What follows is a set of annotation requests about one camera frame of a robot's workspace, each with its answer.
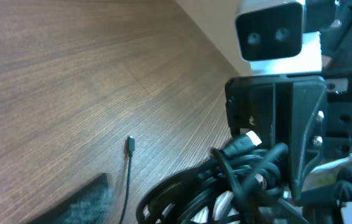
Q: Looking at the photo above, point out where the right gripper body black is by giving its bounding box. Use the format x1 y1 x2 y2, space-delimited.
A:
225 74 328 199

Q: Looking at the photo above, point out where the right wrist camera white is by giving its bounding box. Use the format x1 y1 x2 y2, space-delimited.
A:
234 0 323 75

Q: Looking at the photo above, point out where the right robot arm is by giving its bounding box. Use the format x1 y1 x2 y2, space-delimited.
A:
161 1 352 223

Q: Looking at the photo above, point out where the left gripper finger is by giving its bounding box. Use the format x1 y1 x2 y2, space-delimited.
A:
29 173 113 224

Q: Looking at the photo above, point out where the black cable bundle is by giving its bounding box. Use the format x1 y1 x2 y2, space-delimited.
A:
118 129 310 224

